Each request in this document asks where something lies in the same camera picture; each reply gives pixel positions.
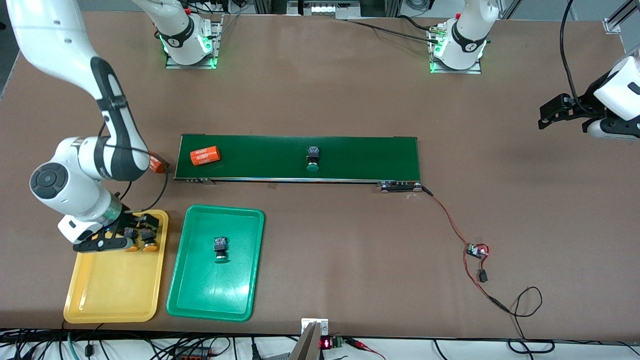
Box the black cable tangle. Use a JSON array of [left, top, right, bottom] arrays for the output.
[[0, 327, 301, 360]]

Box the grey camera support pole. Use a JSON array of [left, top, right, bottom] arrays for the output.
[[289, 322, 324, 360]]

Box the aluminium frame rack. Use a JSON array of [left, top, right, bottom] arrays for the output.
[[252, 0, 401, 21]]

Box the black cable to arm base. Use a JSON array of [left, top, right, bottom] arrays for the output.
[[344, 14, 446, 47]]

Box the thin black power cable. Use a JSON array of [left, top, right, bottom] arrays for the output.
[[487, 286, 557, 355]]

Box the yellow plastic tray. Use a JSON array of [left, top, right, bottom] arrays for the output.
[[63, 209, 170, 324]]

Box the silver camera mount bracket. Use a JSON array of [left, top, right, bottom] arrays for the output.
[[301, 318, 330, 337]]

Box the green plastic tray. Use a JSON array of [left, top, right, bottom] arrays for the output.
[[166, 204, 265, 322]]

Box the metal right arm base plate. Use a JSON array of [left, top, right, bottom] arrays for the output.
[[165, 20, 223, 70]]

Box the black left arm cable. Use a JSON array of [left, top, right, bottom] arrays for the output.
[[560, 0, 593, 116]]

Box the teal cable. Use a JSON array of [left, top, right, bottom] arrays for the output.
[[66, 331, 82, 360]]

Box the orange and black connector block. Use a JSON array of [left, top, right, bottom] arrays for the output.
[[172, 347, 213, 360]]

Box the red clip lead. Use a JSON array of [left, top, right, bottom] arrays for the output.
[[345, 338, 387, 360]]

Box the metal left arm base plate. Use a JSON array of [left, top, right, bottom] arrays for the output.
[[430, 59, 483, 75]]

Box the aluminium profile rail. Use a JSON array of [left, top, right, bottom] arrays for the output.
[[602, 0, 640, 35]]

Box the green conveyor belt unit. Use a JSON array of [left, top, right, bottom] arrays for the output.
[[173, 133, 423, 194]]

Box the metal box with lights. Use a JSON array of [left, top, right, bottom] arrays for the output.
[[302, 0, 358, 17]]

